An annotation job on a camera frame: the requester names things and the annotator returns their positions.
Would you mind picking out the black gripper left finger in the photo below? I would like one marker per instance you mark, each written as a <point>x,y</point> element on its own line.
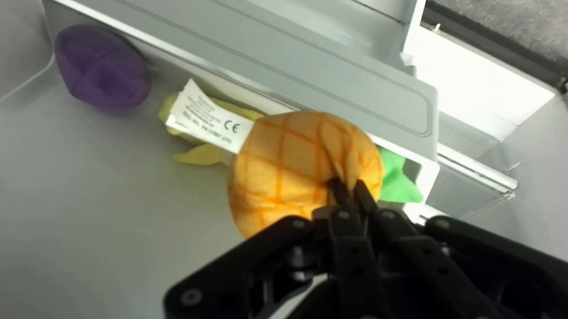
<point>295,265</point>

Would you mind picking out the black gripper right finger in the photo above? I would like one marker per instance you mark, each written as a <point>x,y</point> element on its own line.
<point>449,271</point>

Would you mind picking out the orange pineapple plush toy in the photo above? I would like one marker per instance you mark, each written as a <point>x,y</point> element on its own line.
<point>284,164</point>

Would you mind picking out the yellow banana plush toy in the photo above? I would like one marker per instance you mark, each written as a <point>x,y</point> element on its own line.
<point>197,154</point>

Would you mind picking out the purple plush toy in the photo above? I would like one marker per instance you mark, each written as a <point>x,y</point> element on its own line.
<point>103,70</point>

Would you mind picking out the white fridge cabinet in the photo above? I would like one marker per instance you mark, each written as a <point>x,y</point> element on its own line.
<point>472,88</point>

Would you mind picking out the white door bin holding toys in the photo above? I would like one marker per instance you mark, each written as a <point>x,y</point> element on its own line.
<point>307,63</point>

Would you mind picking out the open white fridge door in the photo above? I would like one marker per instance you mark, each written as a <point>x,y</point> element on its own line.
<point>89,235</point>

